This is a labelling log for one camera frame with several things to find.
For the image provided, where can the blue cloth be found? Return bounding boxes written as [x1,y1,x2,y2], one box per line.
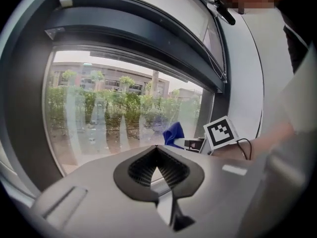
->
[162,121,186,146]

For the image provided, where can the awning window sash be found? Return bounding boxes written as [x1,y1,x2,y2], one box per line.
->
[103,0,227,84]

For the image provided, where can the brown building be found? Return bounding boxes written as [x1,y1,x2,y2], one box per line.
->
[51,61,170,95]

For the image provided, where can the thin white window cord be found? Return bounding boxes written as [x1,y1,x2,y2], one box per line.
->
[204,25,227,80]

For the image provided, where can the grey low building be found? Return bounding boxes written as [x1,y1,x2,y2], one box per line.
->
[168,88,203,101]

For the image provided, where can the green hedge row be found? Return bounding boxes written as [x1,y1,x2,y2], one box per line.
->
[47,85,202,133]

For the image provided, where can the large window glass pane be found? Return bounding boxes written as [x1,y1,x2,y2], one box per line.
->
[43,45,214,177]

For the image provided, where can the grey metal window bracket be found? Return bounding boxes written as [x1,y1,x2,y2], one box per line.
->
[44,26,65,41]

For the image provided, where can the person's right forearm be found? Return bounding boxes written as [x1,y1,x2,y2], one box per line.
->
[212,121,296,161]

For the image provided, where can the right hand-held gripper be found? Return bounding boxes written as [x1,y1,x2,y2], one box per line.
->
[174,116,240,156]

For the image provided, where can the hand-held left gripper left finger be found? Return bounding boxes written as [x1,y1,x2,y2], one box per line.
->
[29,145,171,238]

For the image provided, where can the right hand-held gripper black cable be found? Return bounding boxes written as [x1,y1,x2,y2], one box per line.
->
[236,138,253,161]

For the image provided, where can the dark window frame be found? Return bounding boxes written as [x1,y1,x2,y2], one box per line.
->
[0,0,232,200]

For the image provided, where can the tall street tree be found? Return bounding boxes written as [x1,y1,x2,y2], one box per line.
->
[151,69,161,99]

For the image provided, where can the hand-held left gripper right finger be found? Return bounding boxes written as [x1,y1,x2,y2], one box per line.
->
[157,145,267,238]

